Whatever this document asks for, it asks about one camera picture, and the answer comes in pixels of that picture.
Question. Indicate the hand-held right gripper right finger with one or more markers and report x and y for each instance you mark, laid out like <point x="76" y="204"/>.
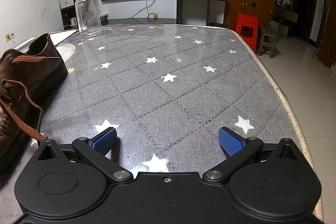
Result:
<point x="231" y="142"/>

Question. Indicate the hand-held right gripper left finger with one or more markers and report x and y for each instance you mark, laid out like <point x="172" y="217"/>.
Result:
<point x="105" y="141"/>

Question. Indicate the brown leather shoe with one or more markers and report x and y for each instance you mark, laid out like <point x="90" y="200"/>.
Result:
<point x="39" y="74"/>

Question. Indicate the brown shoelace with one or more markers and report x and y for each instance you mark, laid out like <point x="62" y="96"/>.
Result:
<point x="29" y="58"/>

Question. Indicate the grey star-print table mat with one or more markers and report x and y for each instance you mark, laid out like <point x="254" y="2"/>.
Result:
<point x="183" y="98"/>

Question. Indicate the round built-in cooker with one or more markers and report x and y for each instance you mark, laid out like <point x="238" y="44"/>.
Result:
<point x="67" y="52"/>

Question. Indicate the small wooden stool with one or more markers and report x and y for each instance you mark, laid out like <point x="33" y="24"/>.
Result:
<point x="267" y="36"/>

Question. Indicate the white notebook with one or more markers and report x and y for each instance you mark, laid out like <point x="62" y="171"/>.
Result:
<point x="63" y="36"/>

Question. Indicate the red plastic stool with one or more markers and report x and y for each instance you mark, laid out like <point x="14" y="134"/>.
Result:
<point x="245" y="26"/>

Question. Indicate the dark round bin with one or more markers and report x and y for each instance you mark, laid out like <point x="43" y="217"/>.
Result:
<point x="217" y="24"/>

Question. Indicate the white storage bins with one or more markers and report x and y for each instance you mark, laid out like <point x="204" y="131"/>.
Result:
<point x="279" y="28"/>

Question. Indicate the clear glass jar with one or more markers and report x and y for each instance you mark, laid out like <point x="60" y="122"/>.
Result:
<point x="88" y="16"/>

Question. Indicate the long white bar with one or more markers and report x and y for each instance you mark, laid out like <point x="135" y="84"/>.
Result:
<point x="25" y="44"/>

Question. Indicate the pink white bag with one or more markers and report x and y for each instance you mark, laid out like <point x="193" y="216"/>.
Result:
<point x="334" y="67"/>

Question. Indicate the cardboard box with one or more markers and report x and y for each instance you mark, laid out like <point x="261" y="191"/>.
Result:
<point x="290" y="16"/>

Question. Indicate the dark wooden door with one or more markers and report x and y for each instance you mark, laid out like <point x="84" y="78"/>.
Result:
<point x="305" y="3"/>

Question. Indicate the yellowed wall socket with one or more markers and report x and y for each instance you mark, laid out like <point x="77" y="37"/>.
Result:
<point x="155" y="16"/>

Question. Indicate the white wall socket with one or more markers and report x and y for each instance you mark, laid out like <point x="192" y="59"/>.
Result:
<point x="10" y="37"/>

